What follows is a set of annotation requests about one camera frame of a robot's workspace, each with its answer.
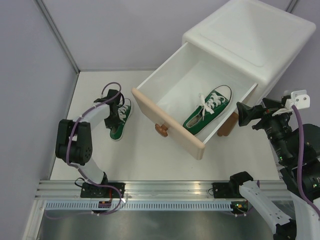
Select white cabinet shell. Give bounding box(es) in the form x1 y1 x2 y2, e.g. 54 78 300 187
182 0 316 105

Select beige drawer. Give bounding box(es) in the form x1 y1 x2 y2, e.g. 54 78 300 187
131 42 258 160

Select brown drawer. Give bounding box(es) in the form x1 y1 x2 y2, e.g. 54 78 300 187
217 112 239 137

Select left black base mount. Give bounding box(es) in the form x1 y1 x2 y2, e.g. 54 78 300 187
80 182 126 199

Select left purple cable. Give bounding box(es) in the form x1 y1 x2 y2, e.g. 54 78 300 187
66 81 126 187

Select white slotted cable duct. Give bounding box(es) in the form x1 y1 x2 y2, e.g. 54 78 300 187
45 200 233 211

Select bear knob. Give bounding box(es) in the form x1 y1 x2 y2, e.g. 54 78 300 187
155 123 168 138

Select left corner aluminium post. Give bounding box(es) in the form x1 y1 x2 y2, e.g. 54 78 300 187
34 0 80 76

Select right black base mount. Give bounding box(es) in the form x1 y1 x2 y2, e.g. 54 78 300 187
212 182 234 199

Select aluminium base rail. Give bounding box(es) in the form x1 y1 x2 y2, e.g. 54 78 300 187
35 180 291 201

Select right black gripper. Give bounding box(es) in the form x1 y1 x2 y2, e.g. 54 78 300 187
236 96 294 161

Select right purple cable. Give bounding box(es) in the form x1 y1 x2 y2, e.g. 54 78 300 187
292 104 320 218

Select green sneaker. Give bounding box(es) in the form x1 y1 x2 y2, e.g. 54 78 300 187
109 98 133 141
182 85 233 136

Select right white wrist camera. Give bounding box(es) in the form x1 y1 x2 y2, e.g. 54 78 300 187
272 89 311 116

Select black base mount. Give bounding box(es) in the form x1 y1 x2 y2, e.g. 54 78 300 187
212 182 234 199
80 182 126 199

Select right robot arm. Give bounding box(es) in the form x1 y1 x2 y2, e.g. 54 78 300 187
228 94 320 240

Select purple cable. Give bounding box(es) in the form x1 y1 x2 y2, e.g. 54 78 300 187
292 104 320 218
66 81 126 187

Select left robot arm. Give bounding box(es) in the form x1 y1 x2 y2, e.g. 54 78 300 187
55 89 133 198

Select right aluminium frame rail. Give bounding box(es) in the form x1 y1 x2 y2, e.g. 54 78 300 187
259 99 288 181

